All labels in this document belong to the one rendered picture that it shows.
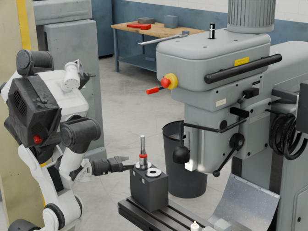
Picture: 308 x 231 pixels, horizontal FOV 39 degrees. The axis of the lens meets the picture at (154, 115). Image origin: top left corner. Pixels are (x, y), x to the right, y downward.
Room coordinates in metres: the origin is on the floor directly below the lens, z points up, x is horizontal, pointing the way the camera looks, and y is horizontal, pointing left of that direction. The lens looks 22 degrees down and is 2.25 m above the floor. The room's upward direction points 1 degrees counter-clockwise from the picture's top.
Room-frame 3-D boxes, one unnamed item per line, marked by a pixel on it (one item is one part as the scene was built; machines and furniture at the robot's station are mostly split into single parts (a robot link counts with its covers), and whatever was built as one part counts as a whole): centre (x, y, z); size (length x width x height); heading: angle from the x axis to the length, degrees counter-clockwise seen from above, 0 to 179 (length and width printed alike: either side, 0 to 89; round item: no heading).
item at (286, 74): (2.06, -0.62, 1.66); 0.80 x 0.23 x 0.20; 131
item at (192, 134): (1.66, -0.16, 1.45); 0.04 x 0.04 x 0.21; 41
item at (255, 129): (1.86, -0.39, 1.47); 0.24 x 0.19 x 0.26; 41
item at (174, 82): (1.58, -0.07, 1.76); 0.06 x 0.02 x 0.06; 41
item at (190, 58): (1.74, -0.25, 1.81); 0.47 x 0.26 x 0.16; 131
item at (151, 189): (2.09, 0.04, 1.01); 0.22 x 0.12 x 0.20; 31
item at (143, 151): (2.13, 0.06, 1.23); 0.03 x 0.03 x 0.11
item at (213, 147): (1.74, -0.24, 1.47); 0.21 x 0.19 x 0.32; 41
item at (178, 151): (1.59, -0.11, 1.45); 0.07 x 0.07 x 0.06
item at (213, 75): (1.65, -0.36, 1.79); 0.45 x 0.04 x 0.04; 131
